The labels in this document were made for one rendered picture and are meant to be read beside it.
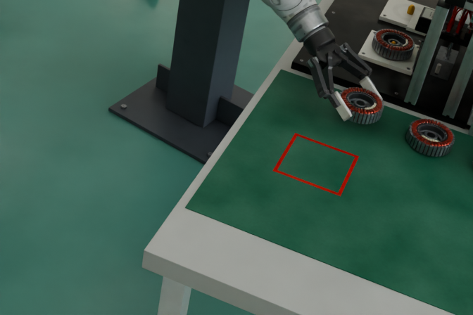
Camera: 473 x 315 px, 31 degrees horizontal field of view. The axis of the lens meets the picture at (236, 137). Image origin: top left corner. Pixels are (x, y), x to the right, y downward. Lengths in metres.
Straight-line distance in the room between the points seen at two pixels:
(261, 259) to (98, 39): 2.09
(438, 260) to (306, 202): 0.30
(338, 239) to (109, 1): 2.35
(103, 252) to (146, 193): 0.31
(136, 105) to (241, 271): 1.67
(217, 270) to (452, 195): 0.61
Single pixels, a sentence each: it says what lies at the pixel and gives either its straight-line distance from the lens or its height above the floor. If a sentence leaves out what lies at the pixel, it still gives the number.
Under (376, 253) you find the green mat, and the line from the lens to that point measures 1.80.
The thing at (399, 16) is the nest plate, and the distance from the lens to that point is 2.57.
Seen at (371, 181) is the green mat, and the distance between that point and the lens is 1.97.
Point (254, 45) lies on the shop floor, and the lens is 3.77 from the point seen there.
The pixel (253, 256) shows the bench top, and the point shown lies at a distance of 1.72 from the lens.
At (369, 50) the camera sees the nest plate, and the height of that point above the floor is 0.78.
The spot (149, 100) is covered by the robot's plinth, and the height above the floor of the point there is 0.02.
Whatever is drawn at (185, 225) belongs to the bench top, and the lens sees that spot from 1.75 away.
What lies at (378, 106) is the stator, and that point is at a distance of 2.10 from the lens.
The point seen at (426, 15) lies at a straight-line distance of 2.32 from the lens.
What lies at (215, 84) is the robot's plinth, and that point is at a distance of 3.12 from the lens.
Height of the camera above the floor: 1.97
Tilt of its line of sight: 38 degrees down
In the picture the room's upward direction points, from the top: 11 degrees clockwise
